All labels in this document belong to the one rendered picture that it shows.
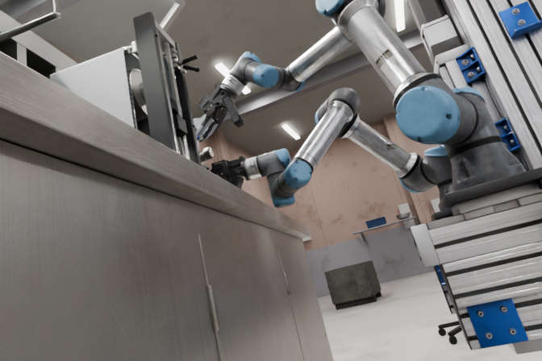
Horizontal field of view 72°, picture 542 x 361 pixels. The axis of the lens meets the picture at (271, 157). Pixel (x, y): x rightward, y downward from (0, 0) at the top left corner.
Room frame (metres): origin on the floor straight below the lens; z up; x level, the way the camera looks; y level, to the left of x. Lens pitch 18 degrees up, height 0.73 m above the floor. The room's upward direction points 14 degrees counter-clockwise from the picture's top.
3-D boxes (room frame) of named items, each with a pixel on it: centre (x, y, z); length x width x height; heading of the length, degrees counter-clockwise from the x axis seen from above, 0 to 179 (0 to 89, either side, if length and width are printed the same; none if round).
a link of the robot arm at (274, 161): (1.24, -0.01, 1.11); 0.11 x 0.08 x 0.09; 81
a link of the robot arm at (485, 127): (0.87, -0.46, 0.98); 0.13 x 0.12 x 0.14; 133
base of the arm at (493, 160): (0.87, -0.47, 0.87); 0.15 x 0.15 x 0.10
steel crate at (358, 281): (7.40, -0.93, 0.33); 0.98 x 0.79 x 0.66; 163
